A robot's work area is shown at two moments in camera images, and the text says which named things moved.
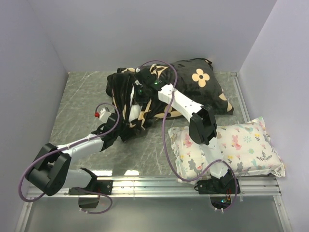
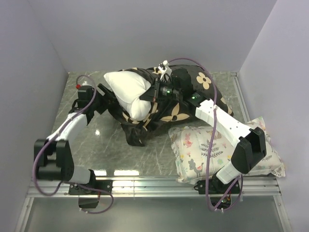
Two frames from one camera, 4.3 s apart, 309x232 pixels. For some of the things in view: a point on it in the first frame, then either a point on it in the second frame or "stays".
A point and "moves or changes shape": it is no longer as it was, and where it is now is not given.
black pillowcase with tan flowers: x=133 y=92 moves or changes shape
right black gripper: x=138 y=98 to x=153 y=94
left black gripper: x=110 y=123 to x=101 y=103
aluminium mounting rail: x=169 y=187 stays
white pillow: x=135 y=109 moves or changes shape
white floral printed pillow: x=246 y=148 stays
